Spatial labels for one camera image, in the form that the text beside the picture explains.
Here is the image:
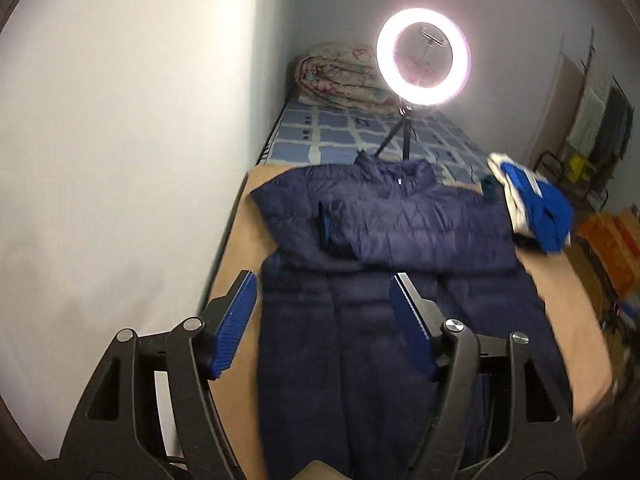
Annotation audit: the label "blue checked bed sheet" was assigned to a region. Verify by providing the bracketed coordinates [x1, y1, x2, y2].
[257, 97, 493, 196]

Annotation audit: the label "blue and white garment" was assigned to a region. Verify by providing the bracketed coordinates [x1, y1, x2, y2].
[487, 152, 575, 253]

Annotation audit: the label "black metal clothes rack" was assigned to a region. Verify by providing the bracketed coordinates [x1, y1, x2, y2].
[532, 27, 636, 211]

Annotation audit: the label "dark hanging clothes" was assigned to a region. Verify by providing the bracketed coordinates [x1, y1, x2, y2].
[597, 85, 635, 161]

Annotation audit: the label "folded floral quilt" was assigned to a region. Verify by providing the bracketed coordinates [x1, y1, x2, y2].
[294, 42, 401, 113]

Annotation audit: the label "black tripod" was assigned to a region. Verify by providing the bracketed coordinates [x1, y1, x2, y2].
[372, 105, 418, 163]

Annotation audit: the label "navy puffer jacket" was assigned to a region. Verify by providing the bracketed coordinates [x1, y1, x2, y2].
[249, 152, 576, 480]

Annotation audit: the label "tan blanket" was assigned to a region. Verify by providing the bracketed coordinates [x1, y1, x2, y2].
[202, 165, 616, 480]

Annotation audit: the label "ring light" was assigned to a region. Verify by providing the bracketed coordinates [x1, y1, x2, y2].
[376, 7, 472, 107]

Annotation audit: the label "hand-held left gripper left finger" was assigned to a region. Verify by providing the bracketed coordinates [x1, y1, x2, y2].
[59, 270, 258, 479]

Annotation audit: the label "striped towel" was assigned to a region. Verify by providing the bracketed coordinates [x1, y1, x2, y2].
[567, 67, 612, 153]

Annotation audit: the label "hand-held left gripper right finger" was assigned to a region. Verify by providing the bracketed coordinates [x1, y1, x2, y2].
[389, 272, 587, 479]

